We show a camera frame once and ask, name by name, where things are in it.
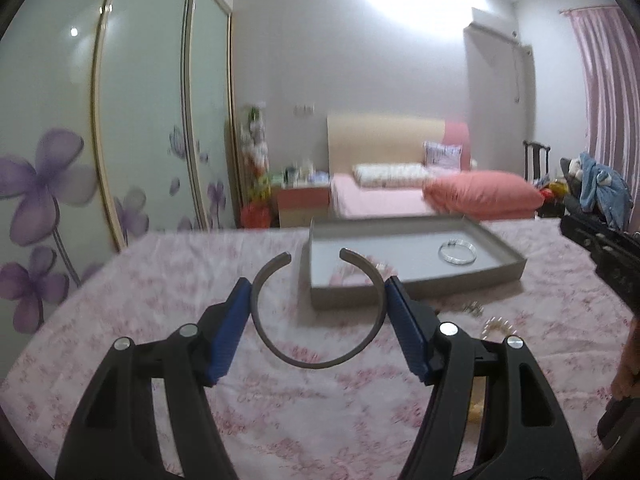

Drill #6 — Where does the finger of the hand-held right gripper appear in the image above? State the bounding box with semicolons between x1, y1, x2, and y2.
560;214;640;307

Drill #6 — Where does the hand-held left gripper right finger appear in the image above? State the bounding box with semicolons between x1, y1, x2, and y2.
384;275;583;480

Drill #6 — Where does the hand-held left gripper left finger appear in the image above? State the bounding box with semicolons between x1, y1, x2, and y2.
54;277;253;480

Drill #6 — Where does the grey shallow tray box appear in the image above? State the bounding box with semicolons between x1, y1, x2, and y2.
307;214;528;311

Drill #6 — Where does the pink bead bracelet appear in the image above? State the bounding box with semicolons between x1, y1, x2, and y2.
327;260;396;288

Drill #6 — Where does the grey cuff bangle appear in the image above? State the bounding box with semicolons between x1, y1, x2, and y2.
250;247;388;371

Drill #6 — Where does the white pearl bracelet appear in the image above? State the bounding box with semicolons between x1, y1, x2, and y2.
481;317;521;343

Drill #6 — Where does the person's right hand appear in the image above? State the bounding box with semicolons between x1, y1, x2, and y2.
611;317;640;403

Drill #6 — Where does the blue plush garment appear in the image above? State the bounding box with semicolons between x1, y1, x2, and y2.
579;152;634;227

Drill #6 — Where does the thin silver bangle set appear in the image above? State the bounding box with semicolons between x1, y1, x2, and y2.
438;241;477;264

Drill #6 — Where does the colourful toy pile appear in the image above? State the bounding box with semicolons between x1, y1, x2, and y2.
536;177;572;207

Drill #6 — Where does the red trash bin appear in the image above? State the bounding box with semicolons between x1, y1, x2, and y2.
240;201;274;230

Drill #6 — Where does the pink floral tablecloth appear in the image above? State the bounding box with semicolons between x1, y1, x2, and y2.
0;217;640;480

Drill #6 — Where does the dark wooden chair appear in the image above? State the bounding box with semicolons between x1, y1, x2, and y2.
522;140;552;181

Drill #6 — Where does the pink bed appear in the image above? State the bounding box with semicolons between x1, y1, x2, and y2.
327;170;546;221

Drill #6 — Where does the folded pink quilt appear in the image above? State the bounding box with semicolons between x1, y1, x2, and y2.
422;170;546;221

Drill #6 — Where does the pink and beige nightstand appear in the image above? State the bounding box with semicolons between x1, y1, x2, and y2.
276;182;332;229

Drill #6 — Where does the white patterned pillow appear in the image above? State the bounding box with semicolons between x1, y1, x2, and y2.
352;162;432;189

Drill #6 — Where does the pink curtain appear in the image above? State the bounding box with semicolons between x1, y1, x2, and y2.
560;5;640;201

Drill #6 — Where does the clear tube of plush toys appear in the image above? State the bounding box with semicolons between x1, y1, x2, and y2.
240;105;274;211

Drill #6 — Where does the lilac patterned pillow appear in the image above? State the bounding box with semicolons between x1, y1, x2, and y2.
422;141;464;169

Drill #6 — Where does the beige and pink headboard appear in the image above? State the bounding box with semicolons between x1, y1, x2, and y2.
326;114;471;181

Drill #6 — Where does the sliding wardrobe with purple flowers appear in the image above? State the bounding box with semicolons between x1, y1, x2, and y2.
0;0;240;343

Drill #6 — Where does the white air conditioner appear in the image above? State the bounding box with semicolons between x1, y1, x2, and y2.
470;7;521;37

